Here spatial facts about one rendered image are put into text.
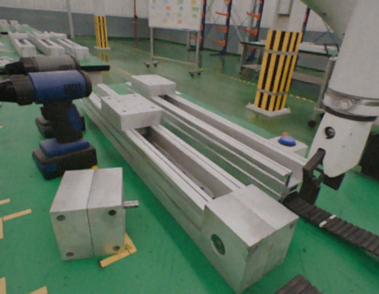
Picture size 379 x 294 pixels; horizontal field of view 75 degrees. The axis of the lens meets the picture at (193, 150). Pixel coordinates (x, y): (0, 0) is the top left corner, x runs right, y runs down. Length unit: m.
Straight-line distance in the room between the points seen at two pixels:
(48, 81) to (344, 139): 0.53
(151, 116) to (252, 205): 0.36
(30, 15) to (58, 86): 14.75
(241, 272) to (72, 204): 0.24
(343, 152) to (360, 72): 0.12
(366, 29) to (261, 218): 0.28
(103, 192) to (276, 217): 0.25
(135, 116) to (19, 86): 0.23
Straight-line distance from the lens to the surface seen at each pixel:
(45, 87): 0.55
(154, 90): 0.90
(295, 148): 0.68
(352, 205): 0.64
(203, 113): 0.76
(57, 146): 0.60
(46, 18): 15.37
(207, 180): 0.47
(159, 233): 0.45
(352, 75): 0.42
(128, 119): 0.61
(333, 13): 0.53
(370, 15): 0.42
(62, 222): 0.39
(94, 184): 0.41
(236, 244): 0.34
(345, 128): 0.43
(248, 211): 0.36
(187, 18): 6.11
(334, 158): 0.44
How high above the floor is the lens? 1.10
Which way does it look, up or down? 27 degrees down
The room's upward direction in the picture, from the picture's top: 5 degrees clockwise
